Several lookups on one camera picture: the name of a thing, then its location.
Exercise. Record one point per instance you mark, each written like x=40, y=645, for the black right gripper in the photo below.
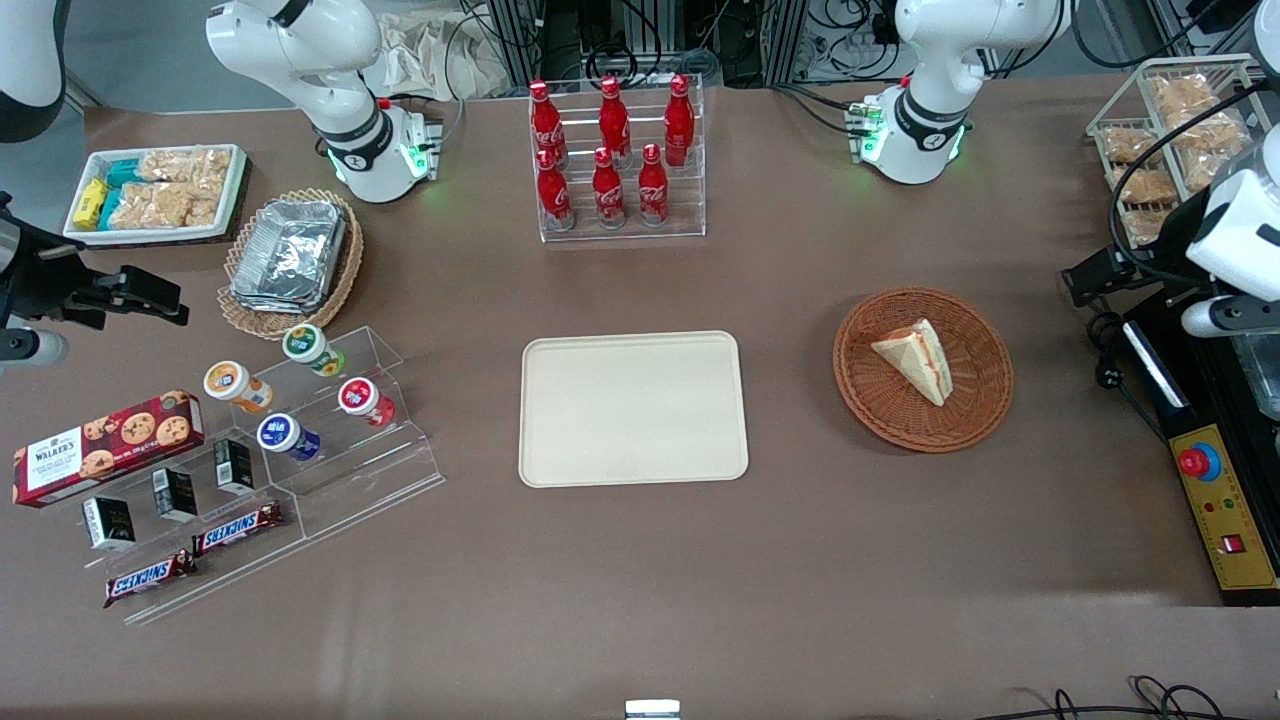
x=40, y=285

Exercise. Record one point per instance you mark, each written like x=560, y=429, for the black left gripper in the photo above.
x=1150, y=262

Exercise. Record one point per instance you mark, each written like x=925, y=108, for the triangular sandwich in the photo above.
x=915, y=360

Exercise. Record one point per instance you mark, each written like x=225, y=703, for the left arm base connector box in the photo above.
x=865, y=125

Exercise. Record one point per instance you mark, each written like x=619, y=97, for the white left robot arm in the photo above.
x=930, y=60

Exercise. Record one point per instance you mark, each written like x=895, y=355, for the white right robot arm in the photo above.
x=300, y=50

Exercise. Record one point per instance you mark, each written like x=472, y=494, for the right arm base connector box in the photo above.
x=425, y=145

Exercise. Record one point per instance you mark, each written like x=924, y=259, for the white rectangular snack tray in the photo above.
x=235, y=190

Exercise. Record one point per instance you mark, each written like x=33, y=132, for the round brown wicker basket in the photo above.
x=975, y=400

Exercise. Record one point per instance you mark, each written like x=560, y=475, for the oval tan wicker basket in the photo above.
x=345, y=275

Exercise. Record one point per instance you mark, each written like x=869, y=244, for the beige plastic tray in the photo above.
x=632, y=408

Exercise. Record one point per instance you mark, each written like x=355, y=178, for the bagged fried snack pack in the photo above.
x=1180, y=95
x=1205, y=130
x=1130, y=145
x=1145, y=225
x=1145, y=186
x=1200, y=172

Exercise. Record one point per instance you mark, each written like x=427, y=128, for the rice cracker bag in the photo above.
x=185, y=165
x=150, y=205

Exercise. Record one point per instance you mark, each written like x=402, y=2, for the teal snack pack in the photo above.
x=110, y=208
x=124, y=173

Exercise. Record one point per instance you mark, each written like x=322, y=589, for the orange lid yogurt cup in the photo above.
x=228, y=382

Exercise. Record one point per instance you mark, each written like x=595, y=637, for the yellow snack pack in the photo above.
x=90, y=203

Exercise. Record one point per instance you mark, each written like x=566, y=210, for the stack of foil trays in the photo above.
x=290, y=255

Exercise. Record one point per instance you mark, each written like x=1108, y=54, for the green lid yogurt cup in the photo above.
x=305, y=345

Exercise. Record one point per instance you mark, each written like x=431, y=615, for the red Walkers cookie box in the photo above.
x=100, y=450

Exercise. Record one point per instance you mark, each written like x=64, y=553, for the black countertop appliance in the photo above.
x=1205, y=400

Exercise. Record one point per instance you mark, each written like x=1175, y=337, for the blue lid yogurt cup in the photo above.
x=280, y=433

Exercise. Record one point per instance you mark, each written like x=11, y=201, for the small black carton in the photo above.
x=108, y=523
x=235, y=466
x=175, y=495

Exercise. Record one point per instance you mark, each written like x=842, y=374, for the steel insert pan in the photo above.
x=1262, y=375

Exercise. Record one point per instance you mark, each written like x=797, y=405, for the red emergency stop button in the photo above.
x=1198, y=461

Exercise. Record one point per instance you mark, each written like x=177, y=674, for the red lid yogurt cup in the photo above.
x=358, y=396

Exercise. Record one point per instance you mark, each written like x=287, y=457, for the Snickers chocolate bar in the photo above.
x=238, y=528
x=150, y=578

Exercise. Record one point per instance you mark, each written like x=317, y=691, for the yellow control panel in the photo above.
x=1235, y=510

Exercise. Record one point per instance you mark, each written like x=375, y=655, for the clear acrylic stepped display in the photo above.
x=370, y=470

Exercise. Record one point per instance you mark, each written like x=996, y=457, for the crumpled beige cloth bag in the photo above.
x=420, y=55

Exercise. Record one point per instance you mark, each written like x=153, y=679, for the red cola bottle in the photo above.
x=613, y=120
x=679, y=120
x=652, y=190
x=554, y=195
x=546, y=125
x=607, y=195

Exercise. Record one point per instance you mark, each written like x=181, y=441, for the clear acrylic bottle rack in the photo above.
x=625, y=225

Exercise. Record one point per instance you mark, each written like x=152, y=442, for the small white box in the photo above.
x=652, y=710

